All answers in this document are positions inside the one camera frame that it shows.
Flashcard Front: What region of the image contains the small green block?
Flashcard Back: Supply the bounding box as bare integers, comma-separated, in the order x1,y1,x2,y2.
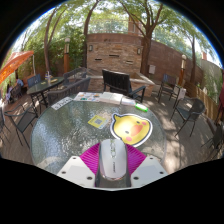
134,103,149,113

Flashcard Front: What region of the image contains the yellow duck-shaped mouse pad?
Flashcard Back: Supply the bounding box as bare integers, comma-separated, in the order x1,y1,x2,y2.
109,112,154,148

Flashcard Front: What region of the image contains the grey mesh patio chair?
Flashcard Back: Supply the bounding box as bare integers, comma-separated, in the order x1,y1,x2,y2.
3,105,39,147

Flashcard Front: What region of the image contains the dark round patio table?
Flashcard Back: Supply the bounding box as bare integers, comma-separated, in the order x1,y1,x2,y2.
26,76,65,108

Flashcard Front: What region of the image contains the white computer mouse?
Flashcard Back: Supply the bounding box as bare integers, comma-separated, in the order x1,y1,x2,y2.
94,138,132,188

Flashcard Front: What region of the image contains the white printed strip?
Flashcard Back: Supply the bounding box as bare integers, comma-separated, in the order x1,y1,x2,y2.
50,96,74,111

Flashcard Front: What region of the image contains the dark metal-frame chair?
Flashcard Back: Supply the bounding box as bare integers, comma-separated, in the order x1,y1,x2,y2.
157,73,183,104

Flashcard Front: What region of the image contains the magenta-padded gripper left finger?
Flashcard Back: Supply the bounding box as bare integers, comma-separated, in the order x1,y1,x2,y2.
56,143,101,188

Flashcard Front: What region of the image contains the tree with forked trunk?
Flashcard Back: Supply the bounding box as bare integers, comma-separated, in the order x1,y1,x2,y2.
119,0,171,77

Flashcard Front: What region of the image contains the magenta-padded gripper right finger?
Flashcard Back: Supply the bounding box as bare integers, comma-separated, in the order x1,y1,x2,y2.
125,143,169,188

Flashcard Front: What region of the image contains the colourful printed brochure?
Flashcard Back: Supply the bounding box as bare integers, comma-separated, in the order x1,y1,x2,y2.
73,91,102,103

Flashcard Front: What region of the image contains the small white book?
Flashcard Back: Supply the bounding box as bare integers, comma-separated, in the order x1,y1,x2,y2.
120,97,137,107

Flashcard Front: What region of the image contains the black slatted armchair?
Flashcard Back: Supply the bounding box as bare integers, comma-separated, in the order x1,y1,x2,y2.
101,68,147,104

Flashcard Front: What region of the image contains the dark wicker chair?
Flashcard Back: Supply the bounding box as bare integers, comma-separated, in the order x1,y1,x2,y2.
62,67,88,84
46,77,92,106

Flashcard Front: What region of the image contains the black mesh patio chair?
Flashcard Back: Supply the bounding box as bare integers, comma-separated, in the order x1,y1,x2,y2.
169,97,207,138

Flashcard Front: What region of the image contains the large white book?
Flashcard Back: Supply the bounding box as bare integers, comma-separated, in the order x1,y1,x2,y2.
99,91,124,105

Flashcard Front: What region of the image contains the wooden lamp post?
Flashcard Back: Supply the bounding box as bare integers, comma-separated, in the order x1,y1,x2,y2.
179,54,188,87
63,37,72,74

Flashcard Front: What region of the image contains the yellow square card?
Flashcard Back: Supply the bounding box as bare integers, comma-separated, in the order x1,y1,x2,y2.
87,114,109,129

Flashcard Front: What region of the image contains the blue patio chair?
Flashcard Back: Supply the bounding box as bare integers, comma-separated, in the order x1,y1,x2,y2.
26,73,43,88

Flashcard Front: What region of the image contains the orange patio umbrella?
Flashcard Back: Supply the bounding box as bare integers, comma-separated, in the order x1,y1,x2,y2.
0,50,35,86

